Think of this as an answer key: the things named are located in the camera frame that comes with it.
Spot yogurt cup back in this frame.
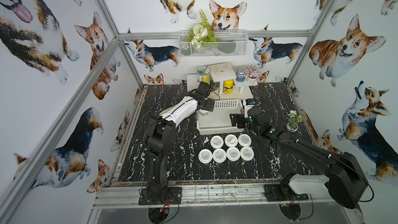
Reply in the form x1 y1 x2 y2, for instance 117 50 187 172
238 134 252 147
224 134 238 147
210 135 224 149
198 110 209 116

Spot yogurt cup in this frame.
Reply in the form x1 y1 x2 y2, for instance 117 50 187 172
199 149 213 164
198 110 209 116
224 134 238 147
226 147 240 162
238 134 252 147
240 146 255 161
210 135 224 149
212 148 227 163

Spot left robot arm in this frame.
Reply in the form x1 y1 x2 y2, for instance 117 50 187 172
143 82 215 204

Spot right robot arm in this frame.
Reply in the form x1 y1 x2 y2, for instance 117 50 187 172
230 107 369 209

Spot white plastic basket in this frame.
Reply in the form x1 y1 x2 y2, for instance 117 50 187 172
197 100 244 135

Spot green yellow tin can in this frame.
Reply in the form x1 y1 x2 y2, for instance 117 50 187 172
197 66 210 84

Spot white tiered shelf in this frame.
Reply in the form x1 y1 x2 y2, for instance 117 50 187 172
187 63 258 101

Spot yellow jar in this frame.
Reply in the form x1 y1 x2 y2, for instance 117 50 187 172
223 79 234 94

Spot blue white can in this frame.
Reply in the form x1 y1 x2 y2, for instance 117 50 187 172
236 66 246 83

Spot pink flower pot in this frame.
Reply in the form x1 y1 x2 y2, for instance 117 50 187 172
245 65 261 85

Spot small white flower pot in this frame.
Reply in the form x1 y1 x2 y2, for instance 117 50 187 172
287 110 303 132

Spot green fern white flowers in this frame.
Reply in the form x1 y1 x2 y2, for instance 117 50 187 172
185 10 219 49

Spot white wire wall basket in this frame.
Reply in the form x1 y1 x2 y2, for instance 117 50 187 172
178 30 248 58

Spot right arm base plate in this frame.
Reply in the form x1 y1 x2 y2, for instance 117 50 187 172
264 184 309 202

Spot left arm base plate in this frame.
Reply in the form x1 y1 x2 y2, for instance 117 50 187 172
138 187 182 205

